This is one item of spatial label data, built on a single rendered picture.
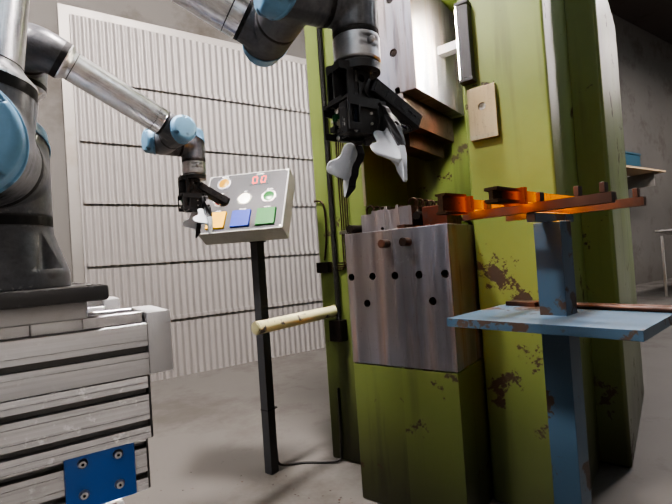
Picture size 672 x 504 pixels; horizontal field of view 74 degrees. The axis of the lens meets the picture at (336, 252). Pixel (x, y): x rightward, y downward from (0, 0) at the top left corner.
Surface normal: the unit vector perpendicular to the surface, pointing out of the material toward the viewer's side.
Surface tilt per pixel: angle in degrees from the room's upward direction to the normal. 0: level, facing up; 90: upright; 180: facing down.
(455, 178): 90
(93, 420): 90
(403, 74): 90
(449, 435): 90
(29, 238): 72
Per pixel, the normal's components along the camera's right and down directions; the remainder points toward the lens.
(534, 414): -0.60, 0.03
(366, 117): 0.55, -0.05
